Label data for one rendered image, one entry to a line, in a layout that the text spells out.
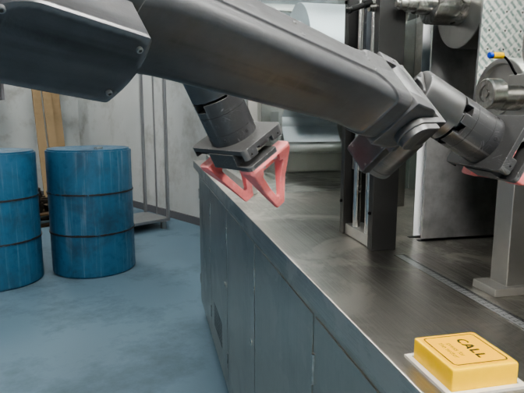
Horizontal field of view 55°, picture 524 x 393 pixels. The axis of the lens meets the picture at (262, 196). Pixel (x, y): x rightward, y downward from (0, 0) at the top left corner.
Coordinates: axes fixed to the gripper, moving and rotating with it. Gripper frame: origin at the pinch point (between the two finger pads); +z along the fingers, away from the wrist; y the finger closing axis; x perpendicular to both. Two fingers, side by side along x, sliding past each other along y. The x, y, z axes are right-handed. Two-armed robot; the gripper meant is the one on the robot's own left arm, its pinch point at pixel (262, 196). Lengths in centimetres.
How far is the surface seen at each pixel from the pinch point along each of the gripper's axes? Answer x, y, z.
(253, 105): -58, 71, 18
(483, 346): 1.7, -27.2, 13.1
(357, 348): 5.4, -13.0, 16.8
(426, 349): 5.6, -23.7, 11.2
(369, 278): -10.0, -2.9, 22.5
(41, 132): -152, 629, 102
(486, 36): -46.8, -8.8, 0.4
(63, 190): -53, 298, 78
